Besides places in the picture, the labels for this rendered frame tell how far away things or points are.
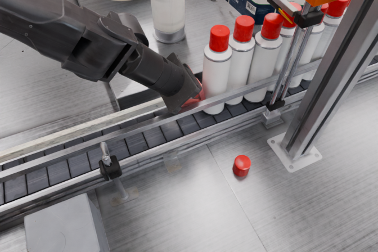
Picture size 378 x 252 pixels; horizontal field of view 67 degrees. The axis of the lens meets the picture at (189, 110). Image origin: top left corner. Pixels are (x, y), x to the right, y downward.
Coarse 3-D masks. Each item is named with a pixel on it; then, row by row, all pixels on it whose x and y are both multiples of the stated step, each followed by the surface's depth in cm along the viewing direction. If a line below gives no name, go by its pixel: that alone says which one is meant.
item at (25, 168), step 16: (272, 80) 57; (224, 96) 55; (192, 112) 54; (128, 128) 50; (144, 128) 51; (80, 144) 48; (96, 144) 48; (32, 160) 46; (48, 160) 46; (0, 176) 45; (16, 176) 46
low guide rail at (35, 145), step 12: (132, 108) 59; (144, 108) 59; (156, 108) 61; (96, 120) 57; (108, 120) 57; (120, 120) 59; (60, 132) 55; (72, 132) 55; (84, 132) 57; (24, 144) 54; (36, 144) 54; (48, 144) 55; (0, 156) 52; (12, 156) 53
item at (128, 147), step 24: (288, 96) 67; (144, 120) 61; (192, 120) 61; (216, 120) 61; (72, 144) 58; (120, 144) 58; (144, 144) 58; (0, 168) 54; (48, 168) 54; (72, 168) 54; (96, 168) 54; (0, 192) 51; (24, 192) 51
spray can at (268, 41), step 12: (264, 24) 50; (276, 24) 49; (264, 36) 51; (276, 36) 51; (264, 48) 52; (276, 48) 52; (252, 60) 56; (264, 60) 54; (276, 60) 56; (252, 72) 58; (264, 72) 56; (252, 96) 62; (264, 96) 64
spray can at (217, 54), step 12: (216, 36) 47; (228, 36) 47; (204, 48) 51; (216, 48) 48; (228, 48) 50; (204, 60) 51; (216, 60) 49; (228, 60) 50; (204, 72) 53; (216, 72) 51; (228, 72) 53; (204, 84) 56; (216, 84) 54; (216, 108) 60
